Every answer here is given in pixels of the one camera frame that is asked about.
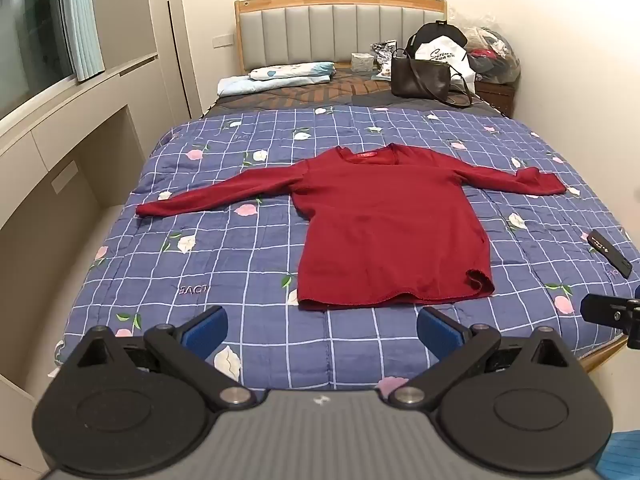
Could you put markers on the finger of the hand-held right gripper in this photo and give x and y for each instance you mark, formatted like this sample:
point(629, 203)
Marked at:
point(602, 308)

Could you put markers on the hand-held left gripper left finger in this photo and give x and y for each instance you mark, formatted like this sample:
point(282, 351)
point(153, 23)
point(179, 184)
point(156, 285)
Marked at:
point(207, 331)

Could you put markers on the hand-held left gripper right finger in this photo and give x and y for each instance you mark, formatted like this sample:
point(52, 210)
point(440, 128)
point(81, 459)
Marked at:
point(440, 332)

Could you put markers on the red long-sleeved sweater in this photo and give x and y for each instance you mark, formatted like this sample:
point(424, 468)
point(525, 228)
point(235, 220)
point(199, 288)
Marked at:
point(390, 230)

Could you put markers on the clear plastic bag of clothes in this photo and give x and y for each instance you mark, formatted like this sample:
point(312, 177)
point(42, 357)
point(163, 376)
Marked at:
point(497, 55)

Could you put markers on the black remote control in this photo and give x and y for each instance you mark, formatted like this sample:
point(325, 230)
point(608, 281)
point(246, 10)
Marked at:
point(609, 251)

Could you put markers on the blue checked floral quilt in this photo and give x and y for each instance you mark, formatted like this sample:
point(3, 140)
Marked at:
point(225, 260)

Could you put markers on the blue ribbed object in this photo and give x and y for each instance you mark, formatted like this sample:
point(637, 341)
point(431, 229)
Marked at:
point(622, 457)

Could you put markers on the beige built-in cabinet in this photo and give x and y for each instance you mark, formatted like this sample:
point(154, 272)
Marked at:
point(75, 150)

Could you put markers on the dark wooden nightstand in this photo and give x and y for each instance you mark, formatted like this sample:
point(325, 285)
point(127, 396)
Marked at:
point(497, 97)

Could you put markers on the light blue folded cloth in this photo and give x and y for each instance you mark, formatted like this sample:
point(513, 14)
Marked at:
point(250, 86)

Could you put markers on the dark brown leather handbag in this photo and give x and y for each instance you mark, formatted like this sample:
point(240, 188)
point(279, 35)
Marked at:
point(420, 79)

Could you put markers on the white shopping bag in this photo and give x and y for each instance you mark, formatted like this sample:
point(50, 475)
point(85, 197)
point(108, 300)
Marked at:
point(447, 55)

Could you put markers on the grey tissue pack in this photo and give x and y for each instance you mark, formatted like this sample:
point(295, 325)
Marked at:
point(363, 62)

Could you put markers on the silver foil packet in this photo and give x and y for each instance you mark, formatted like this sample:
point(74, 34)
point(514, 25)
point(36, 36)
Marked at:
point(384, 55)

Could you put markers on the grey padded wooden headboard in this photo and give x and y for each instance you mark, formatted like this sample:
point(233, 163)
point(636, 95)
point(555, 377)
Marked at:
point(325, 30)

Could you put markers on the window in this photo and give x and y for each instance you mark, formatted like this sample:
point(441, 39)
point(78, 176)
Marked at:
point(30, 45)

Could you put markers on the pale blue curtain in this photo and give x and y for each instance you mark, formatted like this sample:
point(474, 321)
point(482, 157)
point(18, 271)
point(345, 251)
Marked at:
point(82, 15)

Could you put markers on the white wall socket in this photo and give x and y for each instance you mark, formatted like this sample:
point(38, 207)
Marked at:
point(223, 41)

